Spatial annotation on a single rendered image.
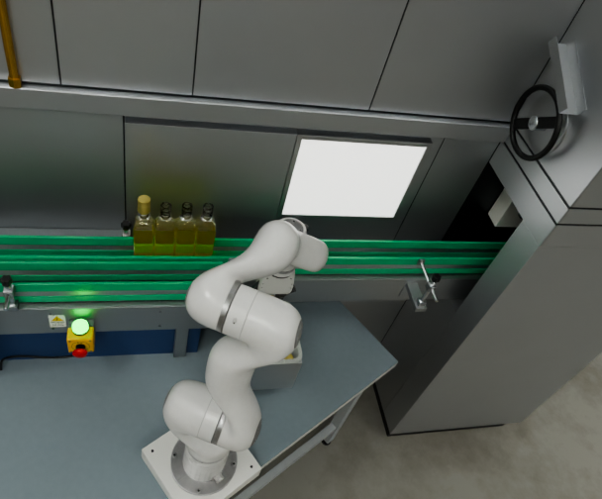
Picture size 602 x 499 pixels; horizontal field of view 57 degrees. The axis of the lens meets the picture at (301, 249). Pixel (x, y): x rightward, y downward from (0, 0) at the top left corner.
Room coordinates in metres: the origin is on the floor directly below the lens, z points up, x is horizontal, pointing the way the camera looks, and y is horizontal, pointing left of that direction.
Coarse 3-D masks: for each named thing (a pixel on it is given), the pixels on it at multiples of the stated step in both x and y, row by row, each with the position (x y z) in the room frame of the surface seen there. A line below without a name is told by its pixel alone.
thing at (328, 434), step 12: (348, 408) 1.17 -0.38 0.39; (336, 420) 1.18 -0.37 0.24; (324, 432) 1.13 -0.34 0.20; (336, 432) 1.18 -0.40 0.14; (312, 444) 1.06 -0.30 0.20; (324, 444) 1.17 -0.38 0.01; (288, 456) 0.98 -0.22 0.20; (300, 456) 1.00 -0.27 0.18; (276, 468) 0.92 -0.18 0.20; (264, 480) 0.86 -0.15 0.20; (252, 492) 0.80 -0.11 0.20
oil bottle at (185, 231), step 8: (176, 216) 1.09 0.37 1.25; (192, 216) 1.10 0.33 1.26; (176, 224) 1.06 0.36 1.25; (184, 224) 1.06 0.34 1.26; (192, 224) 1.08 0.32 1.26; (176, 232) 1.05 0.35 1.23; (184, 232) 1.06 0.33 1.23; (192, 232) 1.07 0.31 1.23; (176, 240) 1.05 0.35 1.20; (184, 240) 1.06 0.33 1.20; (192, 240) 1.07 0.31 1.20; (176, 248) 1.05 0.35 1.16; (184, 248) 1.06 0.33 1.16; (192, 248) 1.07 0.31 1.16
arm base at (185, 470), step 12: (180, 444) 0.64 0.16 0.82; (180, 456) 0.61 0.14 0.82; (228, 456) 0.65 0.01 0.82; (180, 468) 0.58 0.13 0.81; (192, 468) 0.56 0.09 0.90; (204, 468) 0.55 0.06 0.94; (216, 468) 0.57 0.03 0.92; (228, 468) 0.62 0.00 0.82; (180, 480) 0.55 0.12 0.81; (192, 480) 0.56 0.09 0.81; (204, 480) 0.56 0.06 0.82; (216, 480) 0.57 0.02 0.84; (228, 480) 0.59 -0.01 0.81; (192, 492) 0.53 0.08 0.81; (204, 492) 0.54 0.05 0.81; (216, 492) 0.55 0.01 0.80
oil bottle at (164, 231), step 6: (156, 216) 1.06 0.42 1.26; (156, 222) 1.04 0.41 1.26; (162, 222) 1.04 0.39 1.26; (168, 222) 1.05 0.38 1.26; (174, 222) 1.07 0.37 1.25; (156, 228) 1.03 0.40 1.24; (162, 228) 1.03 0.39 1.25; (168, 228) 1.04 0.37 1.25; (174, 228) 1.05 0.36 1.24; (156, 234) 1.03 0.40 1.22; (162, 234) 1.03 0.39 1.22; (168, 234) 1.04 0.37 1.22; (174, 234) 1.05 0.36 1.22; (156, 240) 1.03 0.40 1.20; (162, 240) 1.03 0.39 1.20; (168, 240) 1.04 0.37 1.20; (156, 246) 1.03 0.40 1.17; (162, 246) 1.03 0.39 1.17; (168, 246) 1.04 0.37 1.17; (156, 252) 1.03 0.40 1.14; (162, 252) 1.03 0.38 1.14; (168, 252) 1.04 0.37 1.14
